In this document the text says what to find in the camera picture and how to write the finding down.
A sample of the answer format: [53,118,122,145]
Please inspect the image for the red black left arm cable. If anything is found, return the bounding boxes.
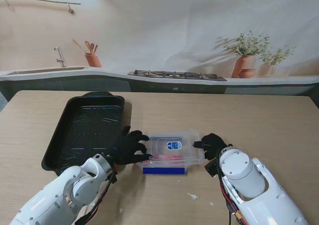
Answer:
[74,162,118,225]

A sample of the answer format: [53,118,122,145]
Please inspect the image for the red black arm cable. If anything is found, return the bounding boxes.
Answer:
[219,175,246,225]
[74,162,118,225]

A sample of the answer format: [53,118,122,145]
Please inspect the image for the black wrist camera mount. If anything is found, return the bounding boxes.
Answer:
[204,159,221,178]
[109,169,118,185]

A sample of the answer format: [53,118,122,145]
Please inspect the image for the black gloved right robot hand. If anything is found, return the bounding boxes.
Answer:
[193,133,229,161]

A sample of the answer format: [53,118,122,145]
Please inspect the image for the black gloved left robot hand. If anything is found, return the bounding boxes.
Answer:
[111,125,153,165]

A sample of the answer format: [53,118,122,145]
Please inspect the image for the red black right arm cable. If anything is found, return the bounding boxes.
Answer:
[219,175,246,225]

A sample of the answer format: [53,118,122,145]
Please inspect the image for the clear lid with blue label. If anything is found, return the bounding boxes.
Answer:
[147,129,206,166]

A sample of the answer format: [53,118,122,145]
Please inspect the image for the clear plastic container blue flaps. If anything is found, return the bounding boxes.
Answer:
[136,135,194,176]

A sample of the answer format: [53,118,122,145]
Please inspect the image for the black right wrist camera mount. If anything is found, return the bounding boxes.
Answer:
[204,159,221,178]

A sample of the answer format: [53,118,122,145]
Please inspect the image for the printed kitchen backdrop cloth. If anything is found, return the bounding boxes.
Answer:
[0,0,319,96]

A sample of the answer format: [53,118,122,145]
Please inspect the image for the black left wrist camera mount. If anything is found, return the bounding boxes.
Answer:
[109,169,118,185]

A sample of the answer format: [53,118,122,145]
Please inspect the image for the black baking tray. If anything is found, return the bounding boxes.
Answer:
[41,91,126,172]

